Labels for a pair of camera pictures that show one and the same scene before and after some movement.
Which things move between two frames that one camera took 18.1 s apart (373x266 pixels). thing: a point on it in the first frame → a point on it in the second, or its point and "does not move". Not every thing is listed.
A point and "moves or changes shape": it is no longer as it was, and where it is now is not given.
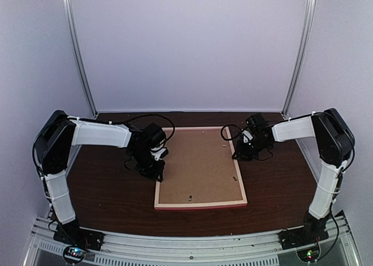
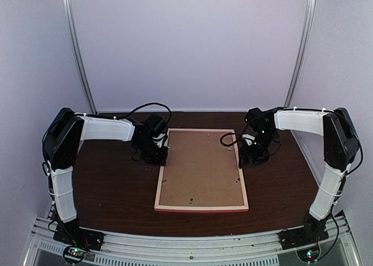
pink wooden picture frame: (158, 206) moves or changes shape
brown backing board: (199, 167) does not move
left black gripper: (154, 173) → (160, 160)
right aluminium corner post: (306, 42) does not move
